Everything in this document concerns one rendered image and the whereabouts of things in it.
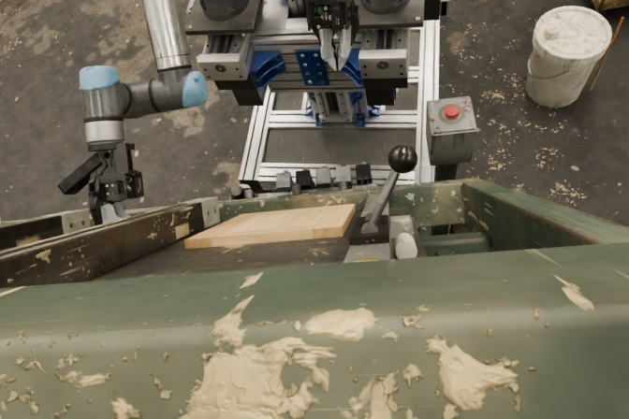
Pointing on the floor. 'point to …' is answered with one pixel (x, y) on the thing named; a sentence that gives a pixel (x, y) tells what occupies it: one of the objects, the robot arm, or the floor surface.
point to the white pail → (566, 53)
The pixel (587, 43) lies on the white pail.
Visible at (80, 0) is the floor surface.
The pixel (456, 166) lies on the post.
